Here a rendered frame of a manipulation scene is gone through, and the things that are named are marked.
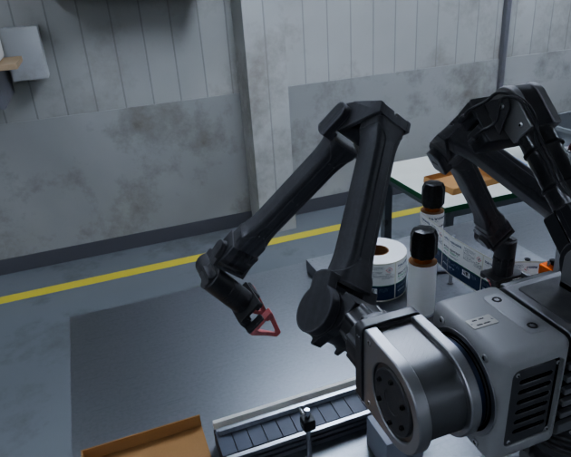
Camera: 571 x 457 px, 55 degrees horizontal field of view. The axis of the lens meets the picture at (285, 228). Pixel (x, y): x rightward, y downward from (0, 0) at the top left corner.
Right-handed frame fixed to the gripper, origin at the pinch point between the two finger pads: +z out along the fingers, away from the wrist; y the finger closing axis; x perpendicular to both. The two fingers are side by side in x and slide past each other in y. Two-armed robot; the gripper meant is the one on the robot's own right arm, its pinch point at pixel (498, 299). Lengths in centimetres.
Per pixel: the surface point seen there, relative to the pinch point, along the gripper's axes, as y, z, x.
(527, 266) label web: -16.4, -3.1, -7.8
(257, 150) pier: -11, 32, -279
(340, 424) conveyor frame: 56, 14, 12
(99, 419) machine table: 114, 19, -20
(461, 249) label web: -6.9, -2.0, -27.0
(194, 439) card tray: 91, 18, -2
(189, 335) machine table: 84, 19, -48
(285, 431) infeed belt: 70, 14, 9
